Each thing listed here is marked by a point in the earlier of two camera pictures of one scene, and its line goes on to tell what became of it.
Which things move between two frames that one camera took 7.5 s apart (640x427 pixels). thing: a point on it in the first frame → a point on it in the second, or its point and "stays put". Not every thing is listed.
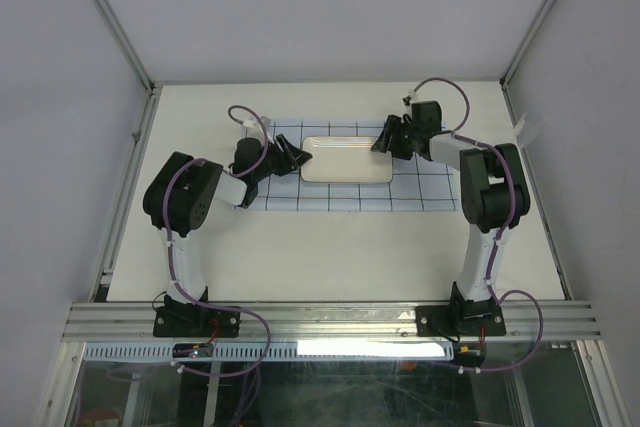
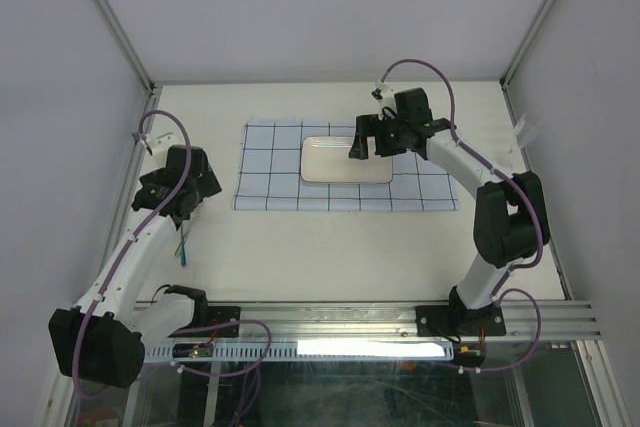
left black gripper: [298, 156] → [206, 183]
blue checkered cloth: [416, 185] stays put
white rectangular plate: [344, 159] stays put
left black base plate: [195, 322] stays put
